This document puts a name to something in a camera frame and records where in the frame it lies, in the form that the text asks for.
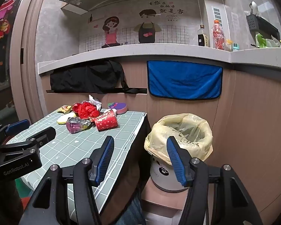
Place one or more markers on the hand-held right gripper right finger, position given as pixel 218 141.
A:
pixel 176 161

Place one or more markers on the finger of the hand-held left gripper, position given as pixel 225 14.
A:
pixel 46 133
pixel 17 125

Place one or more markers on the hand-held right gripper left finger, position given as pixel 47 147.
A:
pixel 105 159

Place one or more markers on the white trash bin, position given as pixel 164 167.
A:
pixel 161 175

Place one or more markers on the yellow mesh scrubber pad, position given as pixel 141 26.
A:
pixel 65 119

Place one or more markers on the purple eggplant sponge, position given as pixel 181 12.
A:
pixel 119 106

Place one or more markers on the green grid tablecloth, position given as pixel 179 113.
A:
pixel 72 145

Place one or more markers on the purple shiny wrapper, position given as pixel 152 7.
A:
pixel 76 125

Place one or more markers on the yellow snack wrapper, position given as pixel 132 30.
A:
pixel 65 109

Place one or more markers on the red patterned paper cup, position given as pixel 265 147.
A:
pixel 106 121

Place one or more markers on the tan stool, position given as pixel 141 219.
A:
pixel 154 196

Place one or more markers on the red crumpled plastic bag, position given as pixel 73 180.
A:
pixel 86 110

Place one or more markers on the white crumpled tissue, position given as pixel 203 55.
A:
pixel 94 102

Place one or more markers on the person's jeans leg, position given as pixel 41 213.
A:
pixel 133 213

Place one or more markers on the black fabric bag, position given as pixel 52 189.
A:
pixel 89 75

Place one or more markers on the blue hanging towel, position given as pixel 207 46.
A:
pixel 182 79

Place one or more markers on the white stone countertop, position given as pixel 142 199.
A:
pixel 131 54

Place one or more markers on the dark soy sauce bottle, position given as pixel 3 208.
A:
pixel 203 39

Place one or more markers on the small yellow lidded jar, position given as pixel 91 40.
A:
pixel 228 45

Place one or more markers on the small teal cup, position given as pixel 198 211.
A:
pixel 235 48

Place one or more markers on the orange capped plastic bottle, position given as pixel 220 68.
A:
pixel 218 36

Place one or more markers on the green plastic bag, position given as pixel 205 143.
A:
pixel 261 41

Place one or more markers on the white vented column cover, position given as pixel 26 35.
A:
pixel 216 9

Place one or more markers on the black dish rack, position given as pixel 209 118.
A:
pixel 262 25

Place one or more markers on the metal ladle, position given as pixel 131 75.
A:
pixel 253 4

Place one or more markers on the brown door frame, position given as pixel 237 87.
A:
pixel 25 51

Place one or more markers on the cartoon couple wall sticker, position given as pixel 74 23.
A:
pixel 149 23

